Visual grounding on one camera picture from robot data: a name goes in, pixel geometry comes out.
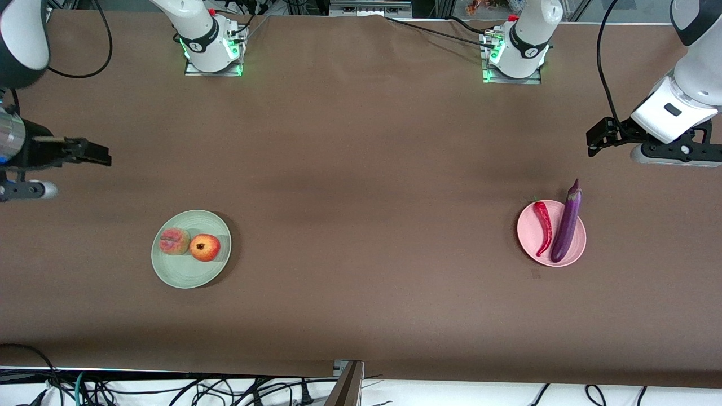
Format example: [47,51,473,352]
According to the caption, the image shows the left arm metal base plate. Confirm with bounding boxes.
[481,31,543,85]

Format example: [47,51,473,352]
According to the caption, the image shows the metal frame post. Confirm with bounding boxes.
[324,360,364,406]

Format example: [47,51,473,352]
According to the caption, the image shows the pink plate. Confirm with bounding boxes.
[517,200,587,267]

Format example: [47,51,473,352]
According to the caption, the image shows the long purple eggplant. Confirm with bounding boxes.
[550,178,583,263]

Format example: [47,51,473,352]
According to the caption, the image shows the red chili pepper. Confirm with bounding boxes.
[533,201,554,258]

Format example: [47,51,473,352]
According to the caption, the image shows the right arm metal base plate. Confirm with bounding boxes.
[184,23,244,77]

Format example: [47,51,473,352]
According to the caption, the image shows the pale green plate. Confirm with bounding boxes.
[151,210,232,289]

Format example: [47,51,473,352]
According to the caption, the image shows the red apple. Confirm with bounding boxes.
[190,233,221,262]

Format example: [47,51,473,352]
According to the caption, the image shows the grey metal rail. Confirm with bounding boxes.
[330,0,412,17]

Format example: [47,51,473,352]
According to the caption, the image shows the brown table cover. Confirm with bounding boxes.
[0,10,722,390]

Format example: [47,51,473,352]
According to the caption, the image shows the black cable across cover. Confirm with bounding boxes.
[385,16,500,48]

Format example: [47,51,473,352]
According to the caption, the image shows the black looped floor cable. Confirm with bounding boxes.
[0,343,64,406]

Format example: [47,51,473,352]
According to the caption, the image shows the fuzzy pink-yellow peach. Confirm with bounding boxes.
[160,227,191,255]

